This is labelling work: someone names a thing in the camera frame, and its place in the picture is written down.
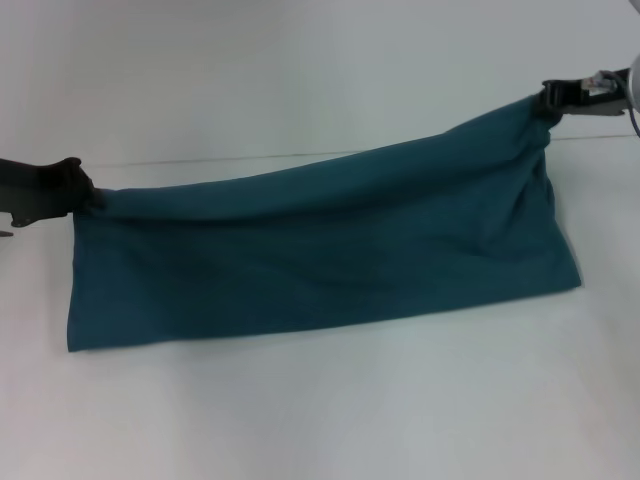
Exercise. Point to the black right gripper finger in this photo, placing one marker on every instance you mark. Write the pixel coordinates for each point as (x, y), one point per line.
(544, 107)

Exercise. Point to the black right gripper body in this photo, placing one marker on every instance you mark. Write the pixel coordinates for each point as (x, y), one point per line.
(595, 97)

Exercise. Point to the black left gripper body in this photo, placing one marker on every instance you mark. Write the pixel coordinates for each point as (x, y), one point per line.
(35, 192)

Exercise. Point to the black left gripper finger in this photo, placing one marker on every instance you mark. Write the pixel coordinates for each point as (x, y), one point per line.
(95, 200)

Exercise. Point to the teal FREE print t-shirt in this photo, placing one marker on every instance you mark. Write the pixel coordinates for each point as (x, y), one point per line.
(325, 240)

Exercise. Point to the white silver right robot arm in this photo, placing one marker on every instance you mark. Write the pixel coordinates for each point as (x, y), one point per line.
(635, 77)

